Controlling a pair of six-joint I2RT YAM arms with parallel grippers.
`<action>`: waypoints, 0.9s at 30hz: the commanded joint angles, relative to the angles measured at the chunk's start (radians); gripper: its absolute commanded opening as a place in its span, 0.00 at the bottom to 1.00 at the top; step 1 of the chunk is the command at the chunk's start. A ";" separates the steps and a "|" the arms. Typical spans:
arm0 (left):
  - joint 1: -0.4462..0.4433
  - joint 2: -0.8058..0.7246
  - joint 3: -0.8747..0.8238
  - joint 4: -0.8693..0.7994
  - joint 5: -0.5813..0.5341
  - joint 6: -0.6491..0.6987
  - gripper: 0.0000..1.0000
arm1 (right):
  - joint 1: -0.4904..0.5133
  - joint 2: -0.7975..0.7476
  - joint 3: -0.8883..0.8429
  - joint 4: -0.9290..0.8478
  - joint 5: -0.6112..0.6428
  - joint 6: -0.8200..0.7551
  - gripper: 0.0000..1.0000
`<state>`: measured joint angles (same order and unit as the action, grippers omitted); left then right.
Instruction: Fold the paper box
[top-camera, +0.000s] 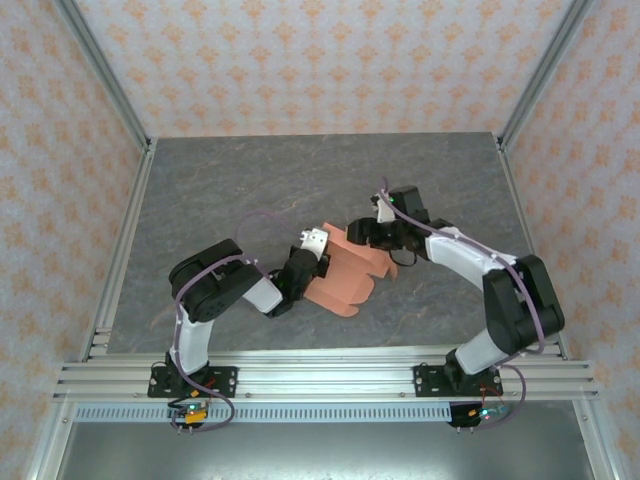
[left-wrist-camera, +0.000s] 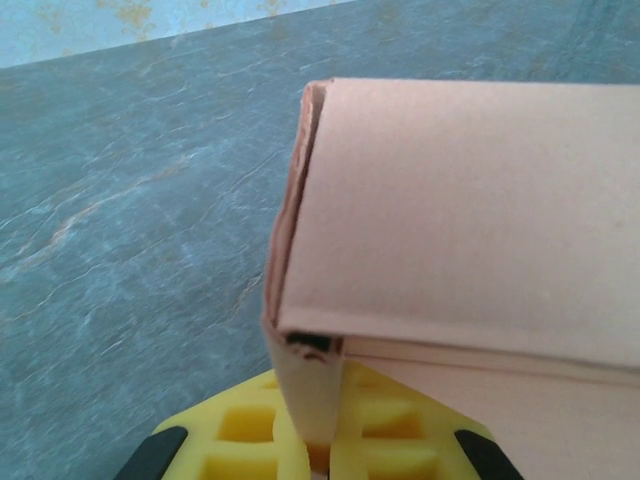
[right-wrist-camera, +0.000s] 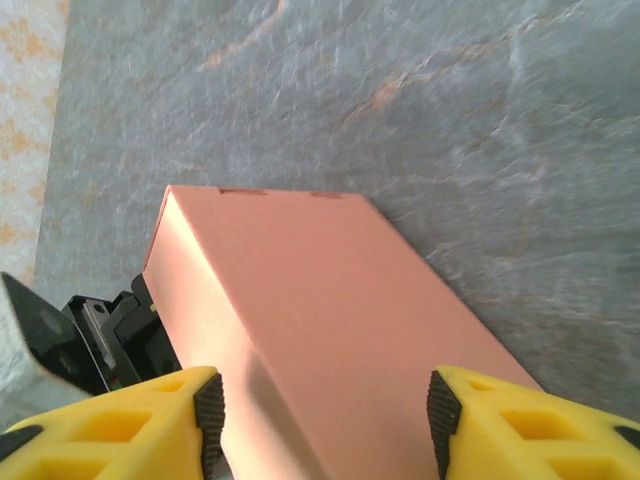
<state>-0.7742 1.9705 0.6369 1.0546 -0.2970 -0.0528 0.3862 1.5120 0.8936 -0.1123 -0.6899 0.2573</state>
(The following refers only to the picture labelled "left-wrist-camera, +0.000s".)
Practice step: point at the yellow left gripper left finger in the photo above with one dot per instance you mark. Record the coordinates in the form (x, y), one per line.
(235, 440)

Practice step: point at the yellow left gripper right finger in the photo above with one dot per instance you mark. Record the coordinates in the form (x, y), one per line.
(400, 440)

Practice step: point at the orange cardboard paper box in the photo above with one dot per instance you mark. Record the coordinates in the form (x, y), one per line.
(450, 210)

